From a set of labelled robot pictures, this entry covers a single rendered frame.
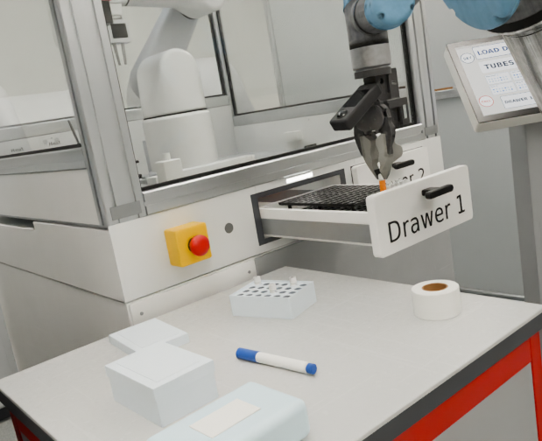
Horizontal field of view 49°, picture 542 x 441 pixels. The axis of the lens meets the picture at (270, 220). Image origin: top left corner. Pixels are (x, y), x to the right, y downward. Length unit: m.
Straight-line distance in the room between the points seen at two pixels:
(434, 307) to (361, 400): 0.24
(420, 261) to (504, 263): 1.39
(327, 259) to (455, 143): 1.71
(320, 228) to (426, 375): 0.47
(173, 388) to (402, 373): 0.28
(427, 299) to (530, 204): 1.14
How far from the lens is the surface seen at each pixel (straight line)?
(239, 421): 0.63
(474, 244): 3.11
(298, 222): 1.20
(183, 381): 0.75
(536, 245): 2.04
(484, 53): 1.97
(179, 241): 1.12
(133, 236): 1.13
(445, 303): 0.91
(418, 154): 1.65
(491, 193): 2.99
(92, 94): 1.10
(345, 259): 1.47
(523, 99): 1.88
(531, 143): 1.98
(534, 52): 0.80
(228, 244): 1.24
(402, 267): 1.64
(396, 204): 1.07
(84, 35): 1.12
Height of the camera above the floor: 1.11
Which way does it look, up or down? 11 degrees down
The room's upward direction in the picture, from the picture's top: 10 degrees counter-clockwise
